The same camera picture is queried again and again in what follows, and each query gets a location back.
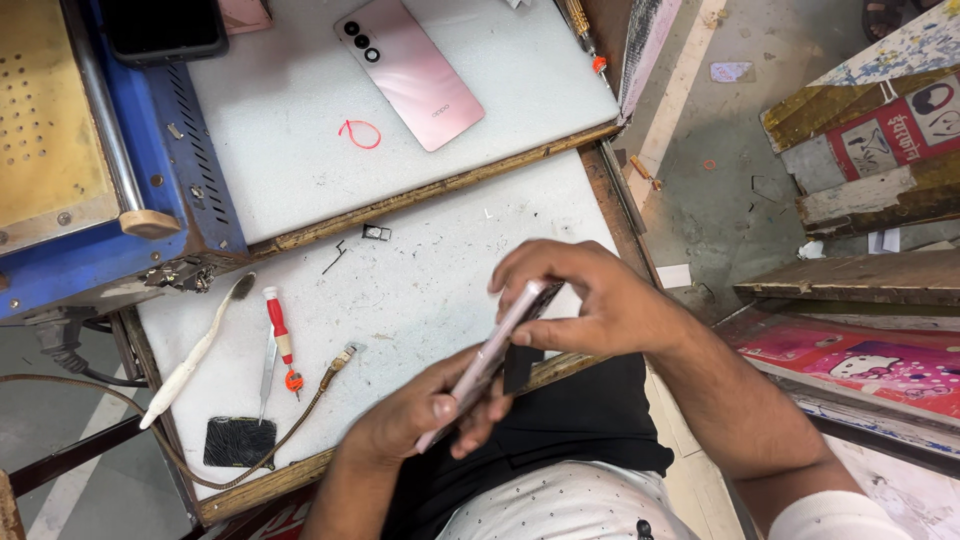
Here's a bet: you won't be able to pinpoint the person's left hand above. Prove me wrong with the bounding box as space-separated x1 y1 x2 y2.
341 348 519 470

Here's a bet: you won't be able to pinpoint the person's right hand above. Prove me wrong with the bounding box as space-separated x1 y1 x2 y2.
487 240 680 358

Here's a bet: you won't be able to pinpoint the pink smartphone body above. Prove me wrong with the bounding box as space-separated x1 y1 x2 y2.
414 279 565 455

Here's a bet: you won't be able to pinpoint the black flat piece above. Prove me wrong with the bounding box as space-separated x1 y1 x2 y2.
501 344 546 396

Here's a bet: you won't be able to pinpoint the large white table mat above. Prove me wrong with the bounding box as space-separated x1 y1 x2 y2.
138 148 625 501

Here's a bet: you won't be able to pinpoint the person's black trousers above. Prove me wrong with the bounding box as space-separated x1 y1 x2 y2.
381 352 676 540

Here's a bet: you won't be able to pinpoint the metal tweezers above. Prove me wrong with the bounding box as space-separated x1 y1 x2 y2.
258 325 279 426

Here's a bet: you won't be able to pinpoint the black cracked glass piece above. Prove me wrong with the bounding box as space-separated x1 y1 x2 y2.
203 416 278 470

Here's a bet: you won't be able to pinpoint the person's white dotted shirt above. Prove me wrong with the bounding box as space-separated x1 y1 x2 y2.
433 459 702 540

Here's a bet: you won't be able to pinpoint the white toothbrush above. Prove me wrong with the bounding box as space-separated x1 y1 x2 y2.
139 271 258 431

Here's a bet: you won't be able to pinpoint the bare wooden plank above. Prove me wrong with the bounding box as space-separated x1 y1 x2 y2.
732 249 960 309

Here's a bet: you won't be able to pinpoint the pale printed paper scrap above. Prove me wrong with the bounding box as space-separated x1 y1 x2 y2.
709 60 756 84

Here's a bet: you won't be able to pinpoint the pink cartoon print board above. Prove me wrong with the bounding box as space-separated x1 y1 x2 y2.
716 313 960 423

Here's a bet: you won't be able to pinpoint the red rubber band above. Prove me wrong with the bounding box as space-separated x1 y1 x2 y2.
338 119 383 150

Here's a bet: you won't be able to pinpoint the pink smartphone back cover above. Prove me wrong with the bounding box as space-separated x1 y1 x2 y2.
333 0 486 153

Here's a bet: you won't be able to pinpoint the stack of painted wooden boards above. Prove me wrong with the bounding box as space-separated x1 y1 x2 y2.
759 0 960 243

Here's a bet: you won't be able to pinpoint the raised white foam work mat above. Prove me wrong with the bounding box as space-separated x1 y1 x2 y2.
186 0 623 246

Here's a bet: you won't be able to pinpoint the blue screen separator machine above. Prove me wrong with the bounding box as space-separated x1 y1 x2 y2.
0 0 250 325

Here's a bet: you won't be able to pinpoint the pink flat box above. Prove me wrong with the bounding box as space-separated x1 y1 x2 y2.
217 0 275 36

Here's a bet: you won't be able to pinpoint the black smartphone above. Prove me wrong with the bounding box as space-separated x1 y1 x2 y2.
97 0 231 69

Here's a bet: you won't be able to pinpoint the brown braided charging cable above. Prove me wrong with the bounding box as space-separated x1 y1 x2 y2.
0 343 358 493

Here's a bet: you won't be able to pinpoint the small wooden-handled tool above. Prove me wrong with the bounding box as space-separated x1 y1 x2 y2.
628 154 663 192

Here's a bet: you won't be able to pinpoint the red-handled screwdriver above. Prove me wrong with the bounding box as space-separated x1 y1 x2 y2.
261 285 306 400

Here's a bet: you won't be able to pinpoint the yellow-handled screwdriver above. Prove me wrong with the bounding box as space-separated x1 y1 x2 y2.
562 0 610 78

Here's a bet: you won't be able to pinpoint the black power plug cable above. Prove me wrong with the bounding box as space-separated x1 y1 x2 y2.
28 306 149 390

